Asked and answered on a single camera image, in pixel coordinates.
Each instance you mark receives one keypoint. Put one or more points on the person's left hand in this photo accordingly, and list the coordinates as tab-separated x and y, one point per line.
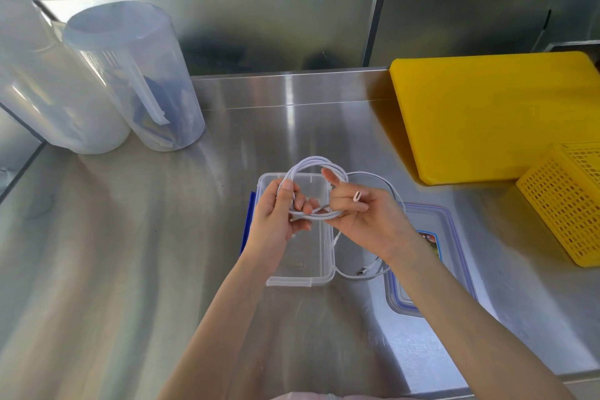
267	221

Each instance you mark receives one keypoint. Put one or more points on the person's right hand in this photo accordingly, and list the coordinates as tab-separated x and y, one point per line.
375	224

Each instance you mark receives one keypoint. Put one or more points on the person's left thumb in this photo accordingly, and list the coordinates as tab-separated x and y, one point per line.
285	193

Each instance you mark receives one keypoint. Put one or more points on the person's right thumb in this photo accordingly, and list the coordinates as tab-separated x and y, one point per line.
363	200

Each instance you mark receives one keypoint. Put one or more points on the person's right forearm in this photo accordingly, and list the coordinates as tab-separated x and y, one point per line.
468	329

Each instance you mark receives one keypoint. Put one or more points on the person's left forearm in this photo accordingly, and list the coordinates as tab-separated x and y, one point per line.
225	329

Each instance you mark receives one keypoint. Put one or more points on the clear plastic food container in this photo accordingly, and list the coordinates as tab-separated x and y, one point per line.
300	259

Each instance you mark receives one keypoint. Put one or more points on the clear container lid blue seal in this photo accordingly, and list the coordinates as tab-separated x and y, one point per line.
450	245

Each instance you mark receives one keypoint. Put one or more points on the yellow cutting board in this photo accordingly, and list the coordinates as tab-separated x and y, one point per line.
487	113

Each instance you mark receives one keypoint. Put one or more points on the clear plastic pitcher with lid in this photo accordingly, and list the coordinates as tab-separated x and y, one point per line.
140	81

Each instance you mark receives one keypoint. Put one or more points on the yellow perforated plastic basket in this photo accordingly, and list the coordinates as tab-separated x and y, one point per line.
567	207

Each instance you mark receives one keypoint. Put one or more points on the frosted plastic pitcher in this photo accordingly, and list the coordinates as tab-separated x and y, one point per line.
42	85

